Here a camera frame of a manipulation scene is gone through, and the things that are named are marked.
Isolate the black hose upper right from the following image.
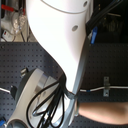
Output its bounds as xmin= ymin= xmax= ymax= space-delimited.
xmin=85 ymin=0 xmax=123 ymax=34

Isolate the blue connector plug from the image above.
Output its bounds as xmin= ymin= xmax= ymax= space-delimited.
xmin=91 ymin=26 xmax=98 ymax=44

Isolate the clutter with red tool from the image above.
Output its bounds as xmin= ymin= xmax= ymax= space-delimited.
xmin=0 ymin=0 xmax=32 ymax=43

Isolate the grey metal cable clip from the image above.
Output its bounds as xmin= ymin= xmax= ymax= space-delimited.
xmin=103 ymin=76 xmax=110 ymax=97

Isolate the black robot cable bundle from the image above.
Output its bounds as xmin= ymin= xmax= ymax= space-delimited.
xmin=26 ymin=73 xmax=68 ymax=128

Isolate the person's bare forearm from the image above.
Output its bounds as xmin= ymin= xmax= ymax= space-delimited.
xmin=78 ymin=102 xmax=128 ymax=125

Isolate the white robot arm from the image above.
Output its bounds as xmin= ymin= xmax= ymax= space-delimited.
xmin=6 ymin=0 xmax=93 ymax=128

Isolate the white cable with blue marks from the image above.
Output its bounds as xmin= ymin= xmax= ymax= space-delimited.
xmin=79 ymin=85 xmax=128 ymax=93

